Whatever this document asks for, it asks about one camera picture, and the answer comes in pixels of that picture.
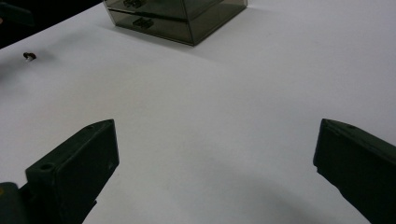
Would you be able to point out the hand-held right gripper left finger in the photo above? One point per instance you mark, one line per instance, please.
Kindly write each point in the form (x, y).
(71, 174)

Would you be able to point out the small dark object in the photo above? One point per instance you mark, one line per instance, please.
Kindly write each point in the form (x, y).
(29, 56)

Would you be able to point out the smoky transparent drawer box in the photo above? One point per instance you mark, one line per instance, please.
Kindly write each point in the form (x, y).
(218, 18)

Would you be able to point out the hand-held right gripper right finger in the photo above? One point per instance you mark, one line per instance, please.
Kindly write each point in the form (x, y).
(361, 174)

